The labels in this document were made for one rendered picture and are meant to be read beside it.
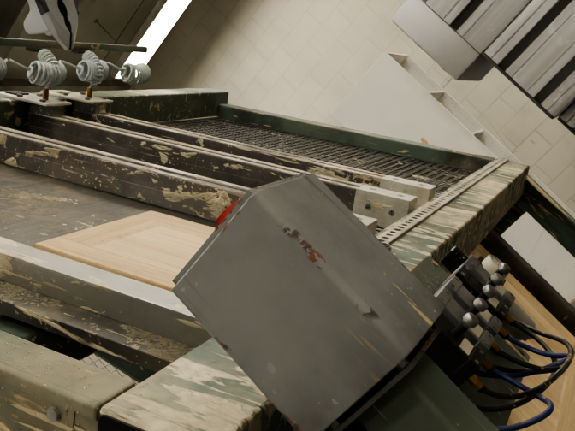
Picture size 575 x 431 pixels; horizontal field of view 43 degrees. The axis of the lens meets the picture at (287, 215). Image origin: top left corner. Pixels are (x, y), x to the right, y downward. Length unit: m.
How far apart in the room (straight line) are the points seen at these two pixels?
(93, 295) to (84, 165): 0.67
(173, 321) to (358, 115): 4.40
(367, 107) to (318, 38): 1.77
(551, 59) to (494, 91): 5.73
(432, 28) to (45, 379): 0.49
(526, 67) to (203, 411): 0.43
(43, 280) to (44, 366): 0.31
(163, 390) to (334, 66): 6.17
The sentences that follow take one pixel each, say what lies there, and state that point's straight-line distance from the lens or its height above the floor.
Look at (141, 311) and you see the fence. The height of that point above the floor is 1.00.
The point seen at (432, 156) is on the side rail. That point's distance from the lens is 2.69.
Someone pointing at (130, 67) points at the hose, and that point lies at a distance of 2.36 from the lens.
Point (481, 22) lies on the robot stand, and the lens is 0.73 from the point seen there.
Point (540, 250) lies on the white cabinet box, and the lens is 5.11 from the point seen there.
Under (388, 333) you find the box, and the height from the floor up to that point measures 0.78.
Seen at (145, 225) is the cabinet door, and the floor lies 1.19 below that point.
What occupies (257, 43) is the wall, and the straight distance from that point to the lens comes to 7.12.
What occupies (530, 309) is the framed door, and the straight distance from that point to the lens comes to 2.39.
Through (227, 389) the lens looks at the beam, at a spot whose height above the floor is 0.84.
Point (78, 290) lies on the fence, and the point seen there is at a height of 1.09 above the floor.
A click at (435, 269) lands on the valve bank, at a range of 1.27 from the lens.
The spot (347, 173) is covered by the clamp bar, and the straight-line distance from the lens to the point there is 1.83.
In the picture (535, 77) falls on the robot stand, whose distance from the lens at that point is 0.72.
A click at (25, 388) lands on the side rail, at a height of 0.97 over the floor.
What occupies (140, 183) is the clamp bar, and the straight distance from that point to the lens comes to 1.55.
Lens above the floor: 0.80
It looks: 10 degrees up
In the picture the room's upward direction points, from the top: 44 degrees counter-clockwise
